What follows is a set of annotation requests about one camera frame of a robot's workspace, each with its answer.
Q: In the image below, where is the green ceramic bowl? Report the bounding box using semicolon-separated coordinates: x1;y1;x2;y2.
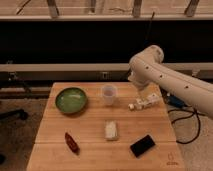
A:
55;87;88;114

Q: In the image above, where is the black hanging cable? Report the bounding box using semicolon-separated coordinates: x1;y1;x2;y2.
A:
143;11;156;48

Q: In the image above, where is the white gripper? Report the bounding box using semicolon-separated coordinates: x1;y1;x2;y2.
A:
128;72;150;91

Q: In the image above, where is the black cable on floor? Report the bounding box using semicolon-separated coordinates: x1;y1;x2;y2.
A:
168;106;208;145

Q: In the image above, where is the white toy with wheels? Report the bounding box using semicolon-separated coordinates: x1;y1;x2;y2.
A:
128;93;160;111

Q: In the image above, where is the black smartphone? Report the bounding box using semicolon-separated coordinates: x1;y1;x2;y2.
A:
130;135;155;157

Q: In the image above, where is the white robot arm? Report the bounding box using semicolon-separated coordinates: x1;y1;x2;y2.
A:
128;45;213;120

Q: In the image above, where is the white ceramic cup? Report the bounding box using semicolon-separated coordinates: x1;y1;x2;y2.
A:
101;85;117;106

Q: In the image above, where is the black chair base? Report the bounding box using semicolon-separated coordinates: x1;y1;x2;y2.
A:
0;109;29;120

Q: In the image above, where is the white rectangular block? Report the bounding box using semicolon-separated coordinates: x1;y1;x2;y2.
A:
105;121;118;140

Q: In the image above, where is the red toy object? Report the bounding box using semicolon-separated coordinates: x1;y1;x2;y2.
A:
65;133;80;154

